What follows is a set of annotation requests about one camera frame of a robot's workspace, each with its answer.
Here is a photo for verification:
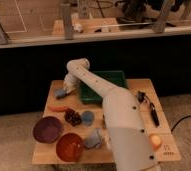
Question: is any purple bowl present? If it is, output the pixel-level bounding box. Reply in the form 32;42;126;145
33;116;63;143

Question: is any small dark toy object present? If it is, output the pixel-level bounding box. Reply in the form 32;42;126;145
136;91;146;103

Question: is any green plastic tray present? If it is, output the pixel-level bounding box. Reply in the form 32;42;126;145
78;70;128;104

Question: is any wooden table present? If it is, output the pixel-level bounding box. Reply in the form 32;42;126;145
32;79;181;165

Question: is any dark grape bunch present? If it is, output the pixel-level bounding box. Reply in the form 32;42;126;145
64;109;82;126

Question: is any metal cup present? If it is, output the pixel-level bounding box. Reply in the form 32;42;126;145
102;115;106;129

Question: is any orange carrot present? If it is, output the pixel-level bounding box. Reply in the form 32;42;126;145
49;106;69;112

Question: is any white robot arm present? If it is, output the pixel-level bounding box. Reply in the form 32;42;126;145
63;58;161;171

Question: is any blue plastic cup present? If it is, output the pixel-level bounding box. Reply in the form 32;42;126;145
81;111;94;126

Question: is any orange bowl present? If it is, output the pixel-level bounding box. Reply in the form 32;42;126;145
56;133;84;162

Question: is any red yellow apple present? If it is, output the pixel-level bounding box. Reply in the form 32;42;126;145
149;134;162;150

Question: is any black power cable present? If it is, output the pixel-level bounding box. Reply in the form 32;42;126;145
170;114;191;133

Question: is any blue crumpled cloth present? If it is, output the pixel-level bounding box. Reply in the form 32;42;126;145
84;128;102;149

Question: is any blue sponge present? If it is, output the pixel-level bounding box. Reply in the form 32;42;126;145
54;88;67;99

